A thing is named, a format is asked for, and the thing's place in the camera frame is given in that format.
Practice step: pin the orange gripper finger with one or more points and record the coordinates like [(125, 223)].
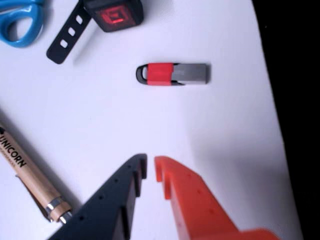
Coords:
[(200, 210)]

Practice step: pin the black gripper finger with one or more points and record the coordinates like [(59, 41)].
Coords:
[(105, 215)]

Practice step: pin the red and silver usb stick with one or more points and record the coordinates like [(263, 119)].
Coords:
[(160, 73)]

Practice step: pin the wooden unicorn pen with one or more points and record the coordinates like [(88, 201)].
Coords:
[(30, 175)]

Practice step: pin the black bike light red lens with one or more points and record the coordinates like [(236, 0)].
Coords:
[(113, 18)]

